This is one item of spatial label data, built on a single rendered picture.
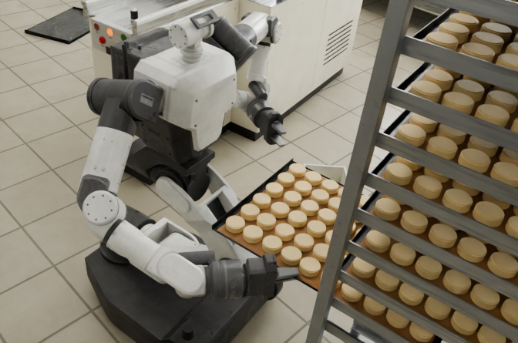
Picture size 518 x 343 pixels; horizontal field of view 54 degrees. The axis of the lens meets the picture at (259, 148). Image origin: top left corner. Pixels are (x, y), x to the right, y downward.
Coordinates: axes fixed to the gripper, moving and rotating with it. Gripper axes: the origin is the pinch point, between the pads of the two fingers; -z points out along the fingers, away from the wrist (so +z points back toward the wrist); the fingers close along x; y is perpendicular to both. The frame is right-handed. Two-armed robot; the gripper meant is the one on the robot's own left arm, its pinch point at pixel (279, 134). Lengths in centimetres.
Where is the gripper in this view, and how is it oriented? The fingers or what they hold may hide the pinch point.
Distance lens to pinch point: 171.6
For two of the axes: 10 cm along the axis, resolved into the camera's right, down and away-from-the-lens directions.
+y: 9.0, -1.7, 3.9
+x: 1.0, -8.2, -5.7
